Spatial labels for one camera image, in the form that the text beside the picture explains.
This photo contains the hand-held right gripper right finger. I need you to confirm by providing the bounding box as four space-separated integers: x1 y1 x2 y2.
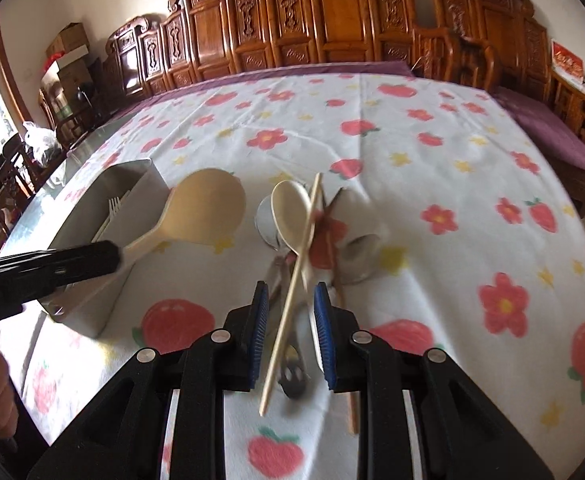
313 284 556 480

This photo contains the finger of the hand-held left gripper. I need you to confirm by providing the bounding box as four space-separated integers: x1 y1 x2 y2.
37 239 126 286

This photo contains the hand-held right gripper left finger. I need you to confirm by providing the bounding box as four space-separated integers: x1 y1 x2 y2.
27 281 270 480

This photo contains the metal spoon with bear handle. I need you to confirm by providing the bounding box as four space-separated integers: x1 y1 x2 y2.
255 194 309 402

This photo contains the grey utensil box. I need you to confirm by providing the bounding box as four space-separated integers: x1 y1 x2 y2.
40 159 171 339

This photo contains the light wooden chopstick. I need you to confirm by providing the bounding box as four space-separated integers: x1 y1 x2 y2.
259 172 323 417

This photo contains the beige spoon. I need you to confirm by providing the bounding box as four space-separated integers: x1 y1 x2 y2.
271 180 316 256

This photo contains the beige rice paddle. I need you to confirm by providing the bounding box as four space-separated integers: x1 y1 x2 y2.
120 167 247 267

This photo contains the brown chopstick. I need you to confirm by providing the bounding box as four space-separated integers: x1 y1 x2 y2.
330 260 360 435

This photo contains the white plastic fork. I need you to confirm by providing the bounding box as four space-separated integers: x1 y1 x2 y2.
103 195 134 228

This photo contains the dark wooden chair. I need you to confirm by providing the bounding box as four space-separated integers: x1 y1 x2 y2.
0 135 40 258

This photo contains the white plastic bag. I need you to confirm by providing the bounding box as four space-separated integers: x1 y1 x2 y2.
21 121 62 167

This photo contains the floral fruit print tablecloth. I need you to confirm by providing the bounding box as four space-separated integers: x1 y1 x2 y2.
0 67 585 480

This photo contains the brown cardboard box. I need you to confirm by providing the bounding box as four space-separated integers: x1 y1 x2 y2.
46 22 89 61

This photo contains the long carved wooden bench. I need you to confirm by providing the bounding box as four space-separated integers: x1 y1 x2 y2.
103 0 419 102

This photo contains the purple seat cushion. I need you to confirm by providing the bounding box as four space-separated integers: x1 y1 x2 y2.
493 85 585 173

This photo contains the carved wooden armchair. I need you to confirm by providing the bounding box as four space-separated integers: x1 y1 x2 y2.
413 0 585 173

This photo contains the red box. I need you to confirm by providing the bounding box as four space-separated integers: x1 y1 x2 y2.
551 40 585 82

